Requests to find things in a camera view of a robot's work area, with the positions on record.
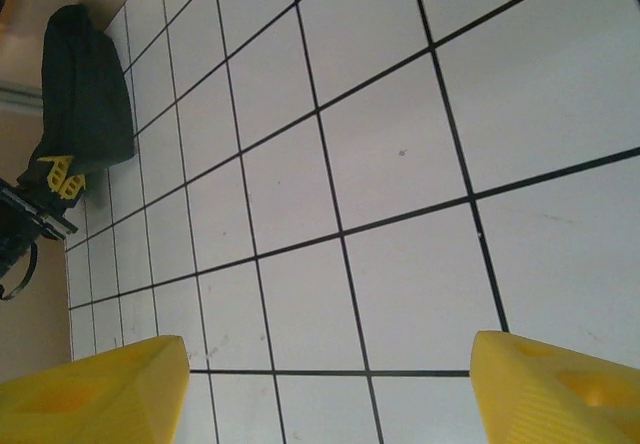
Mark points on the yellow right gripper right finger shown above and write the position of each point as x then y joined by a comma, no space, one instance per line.
550,394

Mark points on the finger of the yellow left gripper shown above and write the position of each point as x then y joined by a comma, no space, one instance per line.
74,187
56,171

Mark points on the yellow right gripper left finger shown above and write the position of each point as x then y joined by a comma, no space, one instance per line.
100,394

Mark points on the black t-shirt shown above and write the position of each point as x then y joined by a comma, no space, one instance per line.
85,94

